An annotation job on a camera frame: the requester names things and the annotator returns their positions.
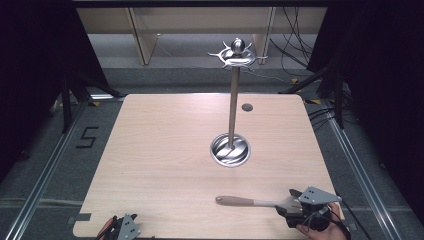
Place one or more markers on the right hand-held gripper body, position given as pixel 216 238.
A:
pixel 316 197

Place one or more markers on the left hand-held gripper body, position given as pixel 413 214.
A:
pixel 128 229

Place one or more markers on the steel utensil rack stand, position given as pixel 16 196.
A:
pixel 233 100

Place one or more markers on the person's left hand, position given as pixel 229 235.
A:
pixel 106 228

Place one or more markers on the person's right hand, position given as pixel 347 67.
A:
pixel 325 233

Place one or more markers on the black tape strip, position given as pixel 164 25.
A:
pixel 80 218

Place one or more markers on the black tape floor mark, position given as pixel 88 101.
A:
pixel 87 137

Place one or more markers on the grey round table grommet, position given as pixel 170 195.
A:
pixel 247 107

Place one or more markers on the black metal stand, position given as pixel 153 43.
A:
pixel 333 86
pixel 70 100

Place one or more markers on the dark curtain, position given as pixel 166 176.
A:
pixel 383 83
pixel 36 66

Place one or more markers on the beige wooden furniture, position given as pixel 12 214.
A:
pixel 200 20

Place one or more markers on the aluminium floor rail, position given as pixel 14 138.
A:
pixel 360 173
pixel 43 176

